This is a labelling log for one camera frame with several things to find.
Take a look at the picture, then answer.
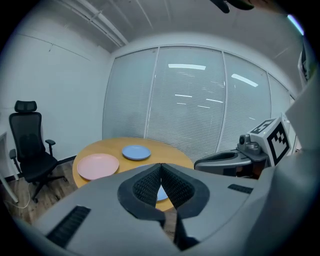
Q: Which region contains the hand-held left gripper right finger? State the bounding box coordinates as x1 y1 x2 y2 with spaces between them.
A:
161 162 261 256

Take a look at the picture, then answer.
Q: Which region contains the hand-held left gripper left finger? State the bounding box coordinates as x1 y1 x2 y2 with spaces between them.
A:
32 162 181 256

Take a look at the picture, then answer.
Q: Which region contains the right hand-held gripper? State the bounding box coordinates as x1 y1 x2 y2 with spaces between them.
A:
193 115 293 177

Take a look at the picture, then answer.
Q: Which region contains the pink big plate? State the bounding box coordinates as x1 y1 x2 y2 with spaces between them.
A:
76 153 120 181

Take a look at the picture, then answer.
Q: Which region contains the blue big plate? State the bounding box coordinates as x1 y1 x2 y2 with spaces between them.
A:
121 145 152 161
135 163 169 202

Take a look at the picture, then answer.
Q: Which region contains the round wooden table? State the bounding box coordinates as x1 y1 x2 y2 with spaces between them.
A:
102 44 299 164

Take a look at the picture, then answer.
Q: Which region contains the black office chair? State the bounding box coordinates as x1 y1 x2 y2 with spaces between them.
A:
8 100 66 204

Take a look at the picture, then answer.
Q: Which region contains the person's grey flower-print shirt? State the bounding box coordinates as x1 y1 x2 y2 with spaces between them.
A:
257 72 320 256

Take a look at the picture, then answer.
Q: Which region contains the white ceiling pipe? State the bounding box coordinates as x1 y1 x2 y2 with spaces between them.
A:
67 0 127 48

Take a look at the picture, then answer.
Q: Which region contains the white floor cable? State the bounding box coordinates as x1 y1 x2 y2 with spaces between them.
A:
4 189 34 210

